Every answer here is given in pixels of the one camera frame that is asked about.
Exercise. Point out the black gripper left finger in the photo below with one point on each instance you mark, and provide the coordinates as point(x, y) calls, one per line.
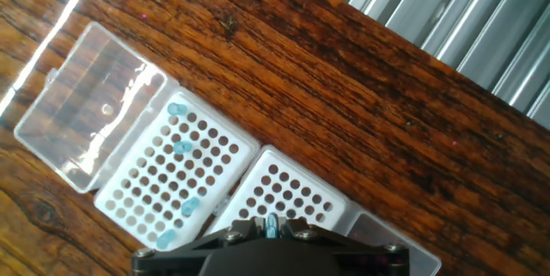
point(185, 250)

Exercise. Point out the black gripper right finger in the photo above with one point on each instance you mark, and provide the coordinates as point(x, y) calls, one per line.
point(369, 252)

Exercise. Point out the white pipette tip box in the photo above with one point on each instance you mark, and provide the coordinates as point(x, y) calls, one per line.
point(311, 183)
point(225, 127)

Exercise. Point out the blue pipette tip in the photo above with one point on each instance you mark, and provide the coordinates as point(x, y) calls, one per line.
point(190, 206)
point(271, 226)
point(177, 109)
point(166, 238)
point(182, 147)

